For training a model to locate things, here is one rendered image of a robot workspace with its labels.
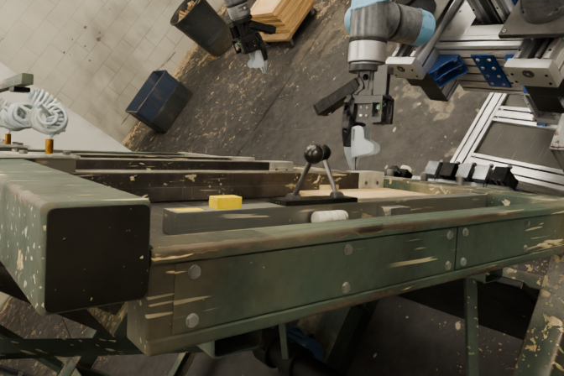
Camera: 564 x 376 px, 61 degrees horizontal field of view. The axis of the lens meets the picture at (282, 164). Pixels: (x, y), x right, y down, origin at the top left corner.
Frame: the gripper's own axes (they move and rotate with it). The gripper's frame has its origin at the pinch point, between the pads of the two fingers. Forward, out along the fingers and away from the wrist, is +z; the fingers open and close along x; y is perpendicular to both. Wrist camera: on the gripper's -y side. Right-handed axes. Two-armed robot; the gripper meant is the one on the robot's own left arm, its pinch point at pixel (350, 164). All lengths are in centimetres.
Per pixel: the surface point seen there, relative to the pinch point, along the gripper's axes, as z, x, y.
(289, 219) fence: 10.6, -13.9, -5.8
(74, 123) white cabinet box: -8, 203, -379
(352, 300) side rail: 17.0, -30.8, 14.6
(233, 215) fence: 9.1, -25.6, -10.1
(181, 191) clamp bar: 9.6, -5.1, -41.3
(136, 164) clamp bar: 6, 19, -84
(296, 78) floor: -59, 283, -178
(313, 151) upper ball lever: -2.5, -13.8, -1.6
